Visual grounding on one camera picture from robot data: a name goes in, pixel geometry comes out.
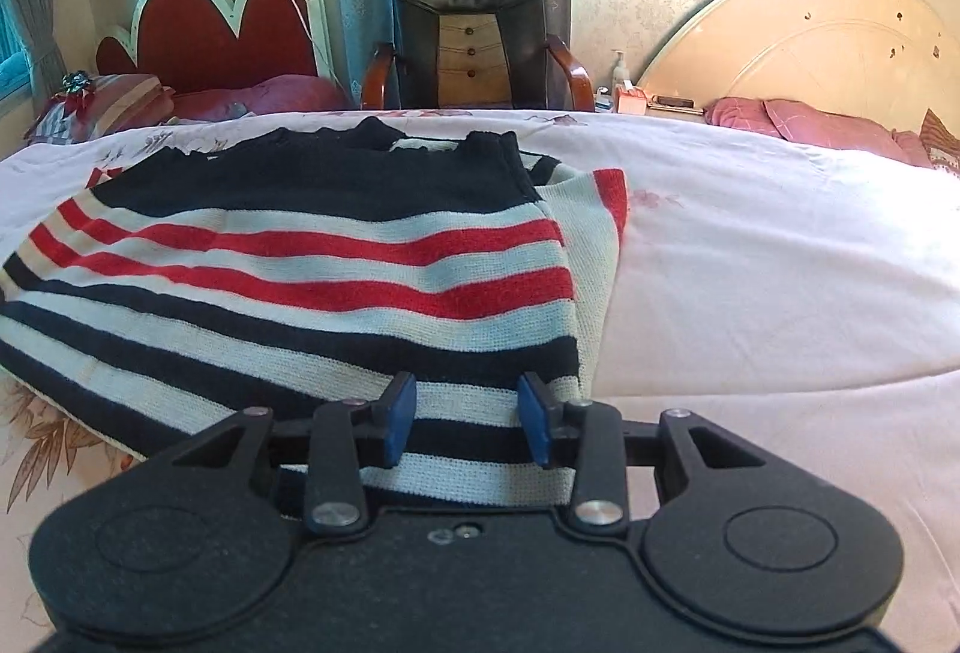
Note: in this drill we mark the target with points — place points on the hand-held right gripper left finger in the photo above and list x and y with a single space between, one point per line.
399 421

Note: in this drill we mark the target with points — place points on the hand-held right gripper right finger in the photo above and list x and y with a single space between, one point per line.
534 421

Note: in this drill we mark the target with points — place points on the striped knit sweater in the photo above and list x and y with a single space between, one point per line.
300 293

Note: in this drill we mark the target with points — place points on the floral bed cover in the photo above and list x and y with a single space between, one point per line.
750 293

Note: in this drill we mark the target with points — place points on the orange tissue box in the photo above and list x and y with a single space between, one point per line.
628 98

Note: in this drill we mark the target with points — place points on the maroon pillow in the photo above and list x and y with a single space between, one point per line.
285 94

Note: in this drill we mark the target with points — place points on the dark phone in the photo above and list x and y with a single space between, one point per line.
675 100

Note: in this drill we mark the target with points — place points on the lotion pump bottle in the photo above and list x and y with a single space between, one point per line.
619 72

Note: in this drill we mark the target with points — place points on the pink pillow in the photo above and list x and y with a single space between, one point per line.
810 124

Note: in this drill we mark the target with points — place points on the striped patterned pillow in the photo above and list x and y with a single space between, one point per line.
112 106

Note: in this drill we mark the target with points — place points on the red heart-shaped headboard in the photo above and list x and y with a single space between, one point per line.
195 31

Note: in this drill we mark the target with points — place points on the cream round headboard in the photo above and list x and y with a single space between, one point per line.
810 46

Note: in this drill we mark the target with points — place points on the dark item on pillow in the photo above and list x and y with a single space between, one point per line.
75 82

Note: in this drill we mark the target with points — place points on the brown patterned pillow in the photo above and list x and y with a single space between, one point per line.
943 143

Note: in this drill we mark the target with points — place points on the side window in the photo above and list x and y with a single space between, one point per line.
9 53

